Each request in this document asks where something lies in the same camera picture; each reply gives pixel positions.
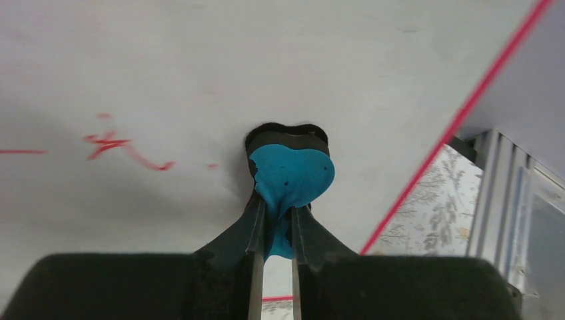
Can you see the pink framed whiteboard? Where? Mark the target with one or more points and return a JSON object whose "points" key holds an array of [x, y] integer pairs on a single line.
{"points": [[123, 122]]}

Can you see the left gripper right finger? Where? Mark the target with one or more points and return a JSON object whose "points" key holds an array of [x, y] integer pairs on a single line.
{"points": [[330, 281]]}

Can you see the blue whiteboard eraser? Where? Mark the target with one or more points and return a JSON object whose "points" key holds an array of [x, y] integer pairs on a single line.
{"points": [[290, 167]]}

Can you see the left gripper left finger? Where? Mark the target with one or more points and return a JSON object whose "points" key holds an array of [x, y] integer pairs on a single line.
{"points": [[221, 280]]}

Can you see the floral table mat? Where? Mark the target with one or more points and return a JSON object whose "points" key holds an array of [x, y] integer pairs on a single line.
{"points": [[436, 218]]}

